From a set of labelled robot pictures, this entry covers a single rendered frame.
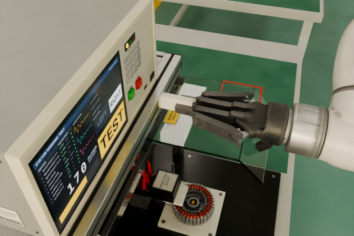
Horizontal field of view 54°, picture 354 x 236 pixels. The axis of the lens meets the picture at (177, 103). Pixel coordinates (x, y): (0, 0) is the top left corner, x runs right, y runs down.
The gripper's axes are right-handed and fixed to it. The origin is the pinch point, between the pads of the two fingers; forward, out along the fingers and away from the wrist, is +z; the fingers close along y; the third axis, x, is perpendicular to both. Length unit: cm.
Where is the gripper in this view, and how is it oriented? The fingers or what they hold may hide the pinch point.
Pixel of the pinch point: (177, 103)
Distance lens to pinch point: 66.5
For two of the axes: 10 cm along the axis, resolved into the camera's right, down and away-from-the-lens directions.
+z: -9.5, -2.0, 2.2
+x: 0.0, -7.5, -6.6
